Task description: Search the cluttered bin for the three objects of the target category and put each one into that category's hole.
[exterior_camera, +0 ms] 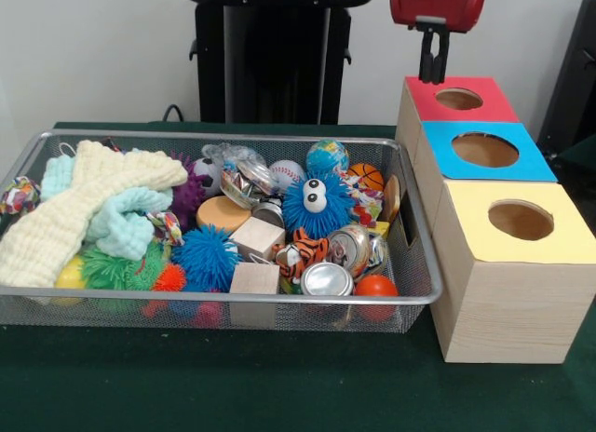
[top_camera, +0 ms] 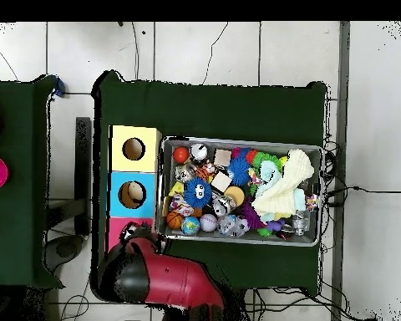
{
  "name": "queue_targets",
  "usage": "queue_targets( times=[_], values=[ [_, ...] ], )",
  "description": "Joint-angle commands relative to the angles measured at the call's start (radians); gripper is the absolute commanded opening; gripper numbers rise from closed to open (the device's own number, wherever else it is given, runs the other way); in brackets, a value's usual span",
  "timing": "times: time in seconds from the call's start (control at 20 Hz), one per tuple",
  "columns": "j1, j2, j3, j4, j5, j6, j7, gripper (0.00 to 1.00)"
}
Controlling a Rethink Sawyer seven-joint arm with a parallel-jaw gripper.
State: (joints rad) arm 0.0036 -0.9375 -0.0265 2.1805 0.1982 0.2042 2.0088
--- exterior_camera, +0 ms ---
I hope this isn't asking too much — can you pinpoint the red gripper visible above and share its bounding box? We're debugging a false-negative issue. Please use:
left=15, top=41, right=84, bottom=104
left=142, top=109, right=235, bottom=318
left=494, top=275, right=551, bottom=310
left=389, top=0, right=486, bottom=85

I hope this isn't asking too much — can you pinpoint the tiger plush toy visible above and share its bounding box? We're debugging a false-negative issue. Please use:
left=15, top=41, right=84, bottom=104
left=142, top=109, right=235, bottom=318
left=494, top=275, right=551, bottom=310
left=272, top=226, right=331, bottom=284

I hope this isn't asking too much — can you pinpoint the wooden box with three holes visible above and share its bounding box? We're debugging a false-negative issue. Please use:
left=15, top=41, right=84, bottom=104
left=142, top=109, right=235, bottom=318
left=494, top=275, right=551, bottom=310
left=395, top=75, right=596, bottom=364

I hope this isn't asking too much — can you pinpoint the small orange basketball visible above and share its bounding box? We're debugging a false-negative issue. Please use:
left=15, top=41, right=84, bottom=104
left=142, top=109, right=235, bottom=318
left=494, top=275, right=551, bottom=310
left=347, top=163, right=386, bottom=192

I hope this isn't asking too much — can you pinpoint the globe print ball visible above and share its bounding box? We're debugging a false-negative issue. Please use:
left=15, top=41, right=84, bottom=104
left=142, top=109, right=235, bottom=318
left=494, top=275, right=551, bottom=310
left=305, top=139, right=350, bottom=178

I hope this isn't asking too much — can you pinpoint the dark green side tablecloth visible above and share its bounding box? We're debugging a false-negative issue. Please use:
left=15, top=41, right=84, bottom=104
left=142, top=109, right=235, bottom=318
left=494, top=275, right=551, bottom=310
left=557, top=132, right=596, bottom=172

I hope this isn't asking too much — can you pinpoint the white baseball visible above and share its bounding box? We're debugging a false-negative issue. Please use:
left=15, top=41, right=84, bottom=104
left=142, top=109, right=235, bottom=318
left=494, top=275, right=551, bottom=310
left=268, top=159, right=307, bottom=194

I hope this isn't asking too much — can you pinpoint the blue spiky ball with eyes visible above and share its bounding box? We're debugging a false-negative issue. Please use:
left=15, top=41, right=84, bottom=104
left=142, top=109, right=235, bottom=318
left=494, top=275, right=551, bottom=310
left=282, top=170, right=358, bottom=241

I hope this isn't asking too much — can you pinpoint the plain orange ball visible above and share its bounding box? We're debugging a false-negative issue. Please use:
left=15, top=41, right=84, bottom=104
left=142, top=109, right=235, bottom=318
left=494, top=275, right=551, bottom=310
left=354, top=274, right=400, bottom=323

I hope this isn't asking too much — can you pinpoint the plain wooden cube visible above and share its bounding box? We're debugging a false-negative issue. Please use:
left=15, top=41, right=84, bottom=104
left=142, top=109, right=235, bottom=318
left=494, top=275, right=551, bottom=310
left=230, top=216, right=287, bottom=262

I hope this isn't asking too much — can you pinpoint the mint green cloth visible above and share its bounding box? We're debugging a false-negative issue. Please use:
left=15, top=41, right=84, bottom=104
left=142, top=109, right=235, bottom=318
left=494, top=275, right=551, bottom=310
left=88, top=187, right=174, bottom=261

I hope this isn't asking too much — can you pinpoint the cream knitted cloth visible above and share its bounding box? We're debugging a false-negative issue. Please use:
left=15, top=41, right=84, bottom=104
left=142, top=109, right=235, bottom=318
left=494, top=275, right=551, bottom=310
left=0, top=140, right=190, bottom=288

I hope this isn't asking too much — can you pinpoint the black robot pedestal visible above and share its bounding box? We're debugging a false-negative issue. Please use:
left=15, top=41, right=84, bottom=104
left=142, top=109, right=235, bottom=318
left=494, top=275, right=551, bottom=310
left=179, top=0, right=376, bottom=125

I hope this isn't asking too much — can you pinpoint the silver wire mesh bin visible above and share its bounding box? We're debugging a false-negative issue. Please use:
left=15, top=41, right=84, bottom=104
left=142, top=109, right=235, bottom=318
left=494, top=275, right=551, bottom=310
left=0, top=128, right=443, bottom=334

